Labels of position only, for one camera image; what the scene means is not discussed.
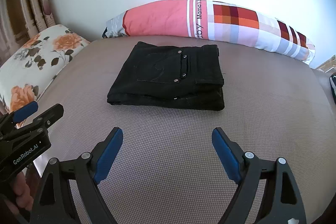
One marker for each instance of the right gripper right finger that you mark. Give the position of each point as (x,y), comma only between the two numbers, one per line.
(281,201)

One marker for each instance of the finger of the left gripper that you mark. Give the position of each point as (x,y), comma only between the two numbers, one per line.
(42,122)
(10,120)

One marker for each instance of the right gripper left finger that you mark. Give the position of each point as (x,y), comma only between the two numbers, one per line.
(54,202)

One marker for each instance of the black pants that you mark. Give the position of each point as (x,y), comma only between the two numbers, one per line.
(171,77)

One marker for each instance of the person's left hand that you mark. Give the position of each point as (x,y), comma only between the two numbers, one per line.
(21,191)

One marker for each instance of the floral white pillow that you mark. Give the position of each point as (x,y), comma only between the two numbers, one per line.
(27,74)

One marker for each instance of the wooden headboard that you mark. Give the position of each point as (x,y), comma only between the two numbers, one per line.
(21,20)

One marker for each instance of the beige textured bed mattress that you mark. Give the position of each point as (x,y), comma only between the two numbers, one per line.
(167,170)

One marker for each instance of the striped dark garment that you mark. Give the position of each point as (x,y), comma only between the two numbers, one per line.
(332,80)

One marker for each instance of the pink patchwork long pillow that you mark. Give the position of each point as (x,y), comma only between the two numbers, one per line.
(212,20)

